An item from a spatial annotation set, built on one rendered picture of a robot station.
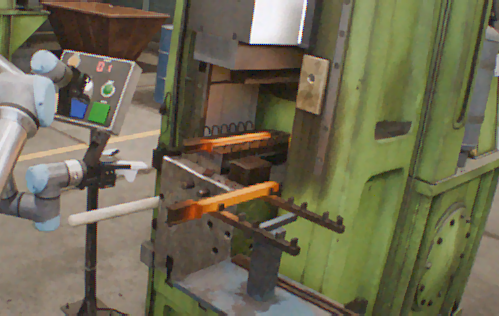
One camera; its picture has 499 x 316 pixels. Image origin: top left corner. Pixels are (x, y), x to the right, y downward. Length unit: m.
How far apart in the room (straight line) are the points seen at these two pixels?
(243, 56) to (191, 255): 0.71
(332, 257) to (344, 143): 0.38
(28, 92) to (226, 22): 0.78
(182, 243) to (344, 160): 0.66
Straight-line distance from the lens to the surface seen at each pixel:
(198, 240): 1.98
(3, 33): 6.73
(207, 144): 1.93
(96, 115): 2.18
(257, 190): 1.62
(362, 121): 1.73
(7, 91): 1.35
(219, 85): 2.18
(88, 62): 2.30
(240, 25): 1.82
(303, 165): 1.86
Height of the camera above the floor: 1.57
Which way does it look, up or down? 18 degrees down
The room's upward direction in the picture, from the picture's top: 9 degrees clockwise
